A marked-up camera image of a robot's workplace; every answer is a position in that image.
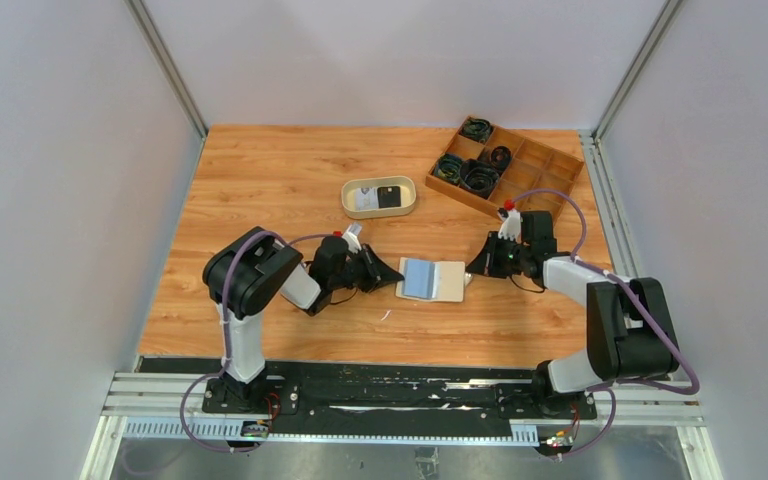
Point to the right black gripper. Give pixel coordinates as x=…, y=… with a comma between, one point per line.
x=486, y=262

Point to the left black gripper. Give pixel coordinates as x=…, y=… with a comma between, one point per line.
x=378, y=273

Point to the light blue credit card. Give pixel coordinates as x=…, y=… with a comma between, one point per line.
x=420, y=279

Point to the beige card holder wallet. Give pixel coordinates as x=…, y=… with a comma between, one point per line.
x=452, y=281

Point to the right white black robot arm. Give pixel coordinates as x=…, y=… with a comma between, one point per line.
x=629, y=331

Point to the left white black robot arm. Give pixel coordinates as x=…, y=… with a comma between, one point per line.
x=243, y=278

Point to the white card in tray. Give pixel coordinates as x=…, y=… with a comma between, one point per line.
x=365, y=199

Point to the black card in tray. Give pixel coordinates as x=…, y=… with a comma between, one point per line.
x=389, y=197

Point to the beige oval tray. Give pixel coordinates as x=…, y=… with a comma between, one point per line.
x=408, y=194

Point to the wooden compartment organizer box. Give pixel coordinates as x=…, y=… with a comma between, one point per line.
x=484, y=164

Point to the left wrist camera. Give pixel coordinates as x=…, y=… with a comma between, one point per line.
x=351, y=236

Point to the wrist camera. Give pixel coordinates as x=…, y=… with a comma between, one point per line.
x=351, y=236
x=511, y=226

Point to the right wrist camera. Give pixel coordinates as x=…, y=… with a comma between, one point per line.
x=511, y=226

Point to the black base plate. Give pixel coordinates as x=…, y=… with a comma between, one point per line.
x=380, y=400

